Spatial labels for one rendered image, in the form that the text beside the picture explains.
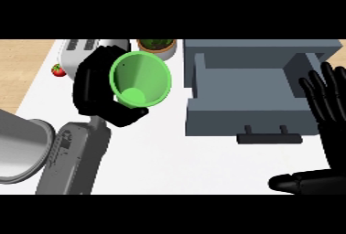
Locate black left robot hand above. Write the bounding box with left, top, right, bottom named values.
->
left=71, top=45, right=150, bottom=128

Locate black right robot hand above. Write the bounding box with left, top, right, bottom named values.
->
left=268, top=60, right=346, bottom=196

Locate green cup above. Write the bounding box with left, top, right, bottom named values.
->
left=108, top=50, right=173, bottom=109

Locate grey open drawer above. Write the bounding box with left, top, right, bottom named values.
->
left=184, top=52, right=336, bottom=137

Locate red tomato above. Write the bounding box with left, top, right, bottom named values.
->
left=51, top=63, right=68, bottom=78

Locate silver toaster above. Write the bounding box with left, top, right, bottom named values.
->
left=57, top=39, right=133, bottom=81

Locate potted green plant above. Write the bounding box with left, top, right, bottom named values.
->
left=135, top=39, right=179, bottom=62

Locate grey round pot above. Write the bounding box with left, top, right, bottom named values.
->
left=0, top=109, right=57, bottom=186

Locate grey cabinet body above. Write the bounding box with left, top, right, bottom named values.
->
left=182, top=39, right=343, bottom=90

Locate black drawer handle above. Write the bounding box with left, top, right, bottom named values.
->
left=235, top=124, right=305, bottom=145

